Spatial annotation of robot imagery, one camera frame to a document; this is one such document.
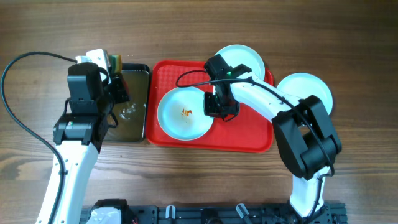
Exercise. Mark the light blue plate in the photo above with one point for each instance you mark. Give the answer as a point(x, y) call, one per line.
point(237, 54)
point(180, 114)
point(304, 84)

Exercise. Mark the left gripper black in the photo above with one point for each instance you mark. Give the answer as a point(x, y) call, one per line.
point(119, 81)

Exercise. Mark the light blue plate front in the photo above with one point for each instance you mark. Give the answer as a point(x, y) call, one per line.
point(304, 84)

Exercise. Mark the black water basin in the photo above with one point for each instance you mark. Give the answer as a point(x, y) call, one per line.
point(131, 115)

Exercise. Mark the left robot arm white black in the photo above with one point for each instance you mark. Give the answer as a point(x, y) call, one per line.
point(78, 136)

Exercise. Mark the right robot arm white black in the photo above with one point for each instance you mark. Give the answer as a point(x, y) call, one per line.
point(306, 138)

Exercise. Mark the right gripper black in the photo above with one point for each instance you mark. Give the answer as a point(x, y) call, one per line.
point(209, 109)

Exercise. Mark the green scouring sponge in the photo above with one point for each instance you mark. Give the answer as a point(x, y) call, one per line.
point(116, 63)

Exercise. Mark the red plastic tray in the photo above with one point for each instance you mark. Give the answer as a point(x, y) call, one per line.
point(248, 132)

